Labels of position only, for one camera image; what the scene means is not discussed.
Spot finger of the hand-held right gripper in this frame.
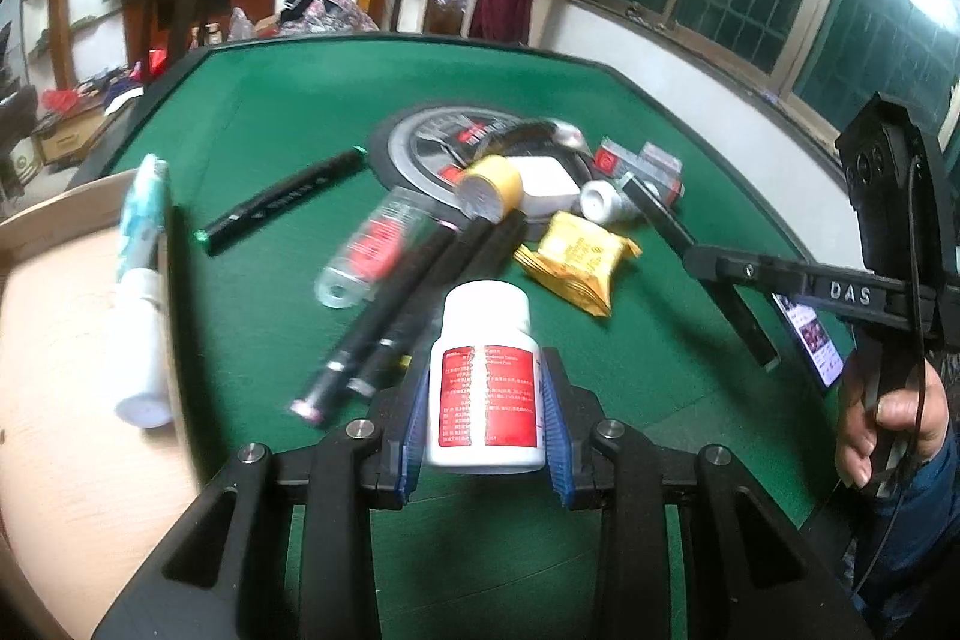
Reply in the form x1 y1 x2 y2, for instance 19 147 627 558
619 173 755 283
701 274 785 375

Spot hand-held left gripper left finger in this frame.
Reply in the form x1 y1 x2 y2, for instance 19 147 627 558
90 372 422 640

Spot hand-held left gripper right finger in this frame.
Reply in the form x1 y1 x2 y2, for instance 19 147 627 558
541 346 875 640

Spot small white bottle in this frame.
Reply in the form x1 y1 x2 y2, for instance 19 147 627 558
579 180 637 225

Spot white pill bottle red label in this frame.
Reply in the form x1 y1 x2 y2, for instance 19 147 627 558
425 280 546 476

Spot yellow tape roll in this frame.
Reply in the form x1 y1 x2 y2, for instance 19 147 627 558
455 155 524 223

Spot round wooden tray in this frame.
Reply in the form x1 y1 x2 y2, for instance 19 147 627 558
0 171 207 618

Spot person's right forearm blue sleeve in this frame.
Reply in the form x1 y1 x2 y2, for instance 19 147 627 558
847 426 960 620

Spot person's right hand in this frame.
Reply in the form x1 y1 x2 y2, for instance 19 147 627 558
835 356 955 498

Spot long white box red ends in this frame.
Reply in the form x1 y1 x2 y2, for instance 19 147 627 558
634 142 685 205

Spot smartphone with lit screen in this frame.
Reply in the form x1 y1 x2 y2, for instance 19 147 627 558
772 291 857 391

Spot yellow snack packet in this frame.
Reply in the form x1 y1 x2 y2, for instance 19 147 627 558
513 209 644 319

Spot round silver table centre panel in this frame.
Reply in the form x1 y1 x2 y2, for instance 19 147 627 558
367 100 601 241

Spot black marker pen green ends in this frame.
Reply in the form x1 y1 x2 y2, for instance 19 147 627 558
193 147 368 257

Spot white teal tube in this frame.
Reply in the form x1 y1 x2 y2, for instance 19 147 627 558
112 154 175 429

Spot floral fabric bag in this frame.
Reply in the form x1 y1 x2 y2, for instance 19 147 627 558
277 0 382 40

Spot cardboard box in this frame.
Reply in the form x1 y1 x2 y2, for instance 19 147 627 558
34 104 113 167

